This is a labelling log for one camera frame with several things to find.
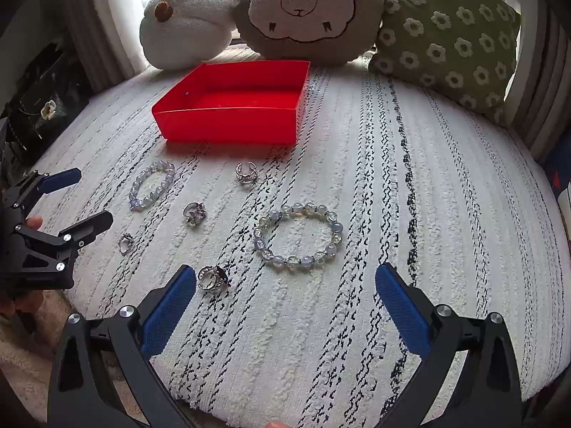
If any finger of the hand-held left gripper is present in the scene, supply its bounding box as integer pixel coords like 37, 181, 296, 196
13, 211, 114, 290
2, 168, 82, 215

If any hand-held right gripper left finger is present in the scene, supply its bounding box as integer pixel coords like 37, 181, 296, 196
47, 264, 198, 428

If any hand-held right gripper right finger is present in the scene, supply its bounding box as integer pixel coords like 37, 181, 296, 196
375, 262, 524, 428

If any small lavender bead bracelet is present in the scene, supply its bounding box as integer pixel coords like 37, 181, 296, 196
128, 161, 176, 212

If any silver ring with dark stone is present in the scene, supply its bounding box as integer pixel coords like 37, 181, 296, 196
197, 265, 230, 294

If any silver ring with purple gem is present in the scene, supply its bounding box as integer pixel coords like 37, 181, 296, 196
183, 202, 207, 228

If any large pale blue bead bracelet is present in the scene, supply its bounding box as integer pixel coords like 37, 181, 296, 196
253, 204, 345, 269

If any wide silver ring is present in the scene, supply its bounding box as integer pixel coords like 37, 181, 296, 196
236, 162, 259, 185

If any red plastic tray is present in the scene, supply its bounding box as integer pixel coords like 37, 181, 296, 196
152, 59, 311, 146

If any person's left hand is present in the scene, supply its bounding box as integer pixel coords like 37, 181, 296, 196
0, 215, 44, 322

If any white black-striped blanket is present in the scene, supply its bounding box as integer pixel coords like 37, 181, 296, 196
31, 47, 571, 415

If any black handbag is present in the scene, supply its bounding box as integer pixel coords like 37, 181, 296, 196
0, 40, 94, 165

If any beige fluffy rug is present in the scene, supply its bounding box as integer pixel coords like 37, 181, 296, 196
0, 316, 135, 428

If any pale curtain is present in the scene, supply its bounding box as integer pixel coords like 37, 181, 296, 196
58, 0, 148, 81

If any white plush pillow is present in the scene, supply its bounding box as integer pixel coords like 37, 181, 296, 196
140, 0, 237, 71

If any blue patterned cloth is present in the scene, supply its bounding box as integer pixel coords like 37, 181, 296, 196
542, 138, 571, 233

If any green flower pattern cushion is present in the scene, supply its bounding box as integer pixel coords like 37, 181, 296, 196
368, 0, 522, 124

